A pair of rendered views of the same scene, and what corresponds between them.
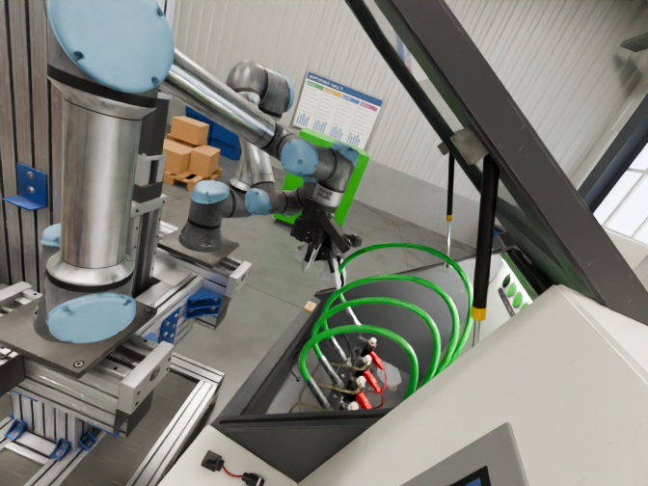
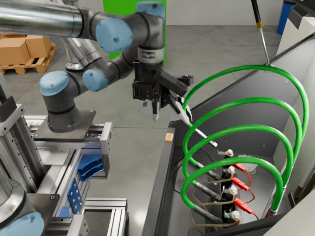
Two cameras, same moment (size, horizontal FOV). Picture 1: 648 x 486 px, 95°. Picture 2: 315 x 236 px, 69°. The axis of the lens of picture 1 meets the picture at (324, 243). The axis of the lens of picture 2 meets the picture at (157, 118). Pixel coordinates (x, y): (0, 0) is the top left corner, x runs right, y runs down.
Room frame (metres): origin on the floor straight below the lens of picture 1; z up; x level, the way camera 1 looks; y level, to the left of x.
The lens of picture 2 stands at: (0.12, 0.02, 1.67)
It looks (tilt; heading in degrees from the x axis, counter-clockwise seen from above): 35 degrees down; 0
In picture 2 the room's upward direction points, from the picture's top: straight up
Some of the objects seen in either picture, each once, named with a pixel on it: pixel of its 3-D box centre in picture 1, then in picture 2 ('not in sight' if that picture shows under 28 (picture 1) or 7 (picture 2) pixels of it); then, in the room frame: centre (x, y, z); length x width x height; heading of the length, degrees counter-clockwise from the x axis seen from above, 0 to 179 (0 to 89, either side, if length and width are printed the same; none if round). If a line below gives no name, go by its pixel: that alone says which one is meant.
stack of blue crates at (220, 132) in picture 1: (217, 121); not in sight; (6.54, 3.10, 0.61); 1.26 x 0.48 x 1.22; 88
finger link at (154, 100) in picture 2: (312, 247); (155, 100); (0.73, 0.03, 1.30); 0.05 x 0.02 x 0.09; 169
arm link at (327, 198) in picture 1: (327, 196); (150, 54); (0.76, 0.04, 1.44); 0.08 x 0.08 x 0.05
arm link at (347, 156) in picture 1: (337, 166); (150, 25); (0.76, 0.04, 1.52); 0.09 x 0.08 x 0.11; 139
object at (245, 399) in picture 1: (278, 359); (161, 186); (0.75, 0.00, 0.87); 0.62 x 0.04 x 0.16; 169
